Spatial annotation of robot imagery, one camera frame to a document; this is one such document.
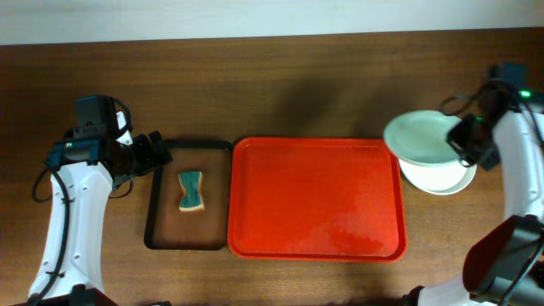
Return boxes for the light blue plate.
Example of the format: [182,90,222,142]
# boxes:
[422,179,472,196]

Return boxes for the white plate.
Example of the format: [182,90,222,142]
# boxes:
[399,160,477,191]

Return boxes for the light green plate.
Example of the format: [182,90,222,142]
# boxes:
[382,110,461,167]

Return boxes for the green and yellow sponge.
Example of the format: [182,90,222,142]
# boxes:
[178,171,205,213]

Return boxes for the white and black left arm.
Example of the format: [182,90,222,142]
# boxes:
[27,131,172,305]

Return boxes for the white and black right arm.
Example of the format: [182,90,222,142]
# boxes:
[400,89,543,305]

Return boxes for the brown tray with black rim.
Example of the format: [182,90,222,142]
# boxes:
[144,139,233,251]

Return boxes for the red plastic tray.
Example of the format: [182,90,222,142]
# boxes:
[228,137,407,263]

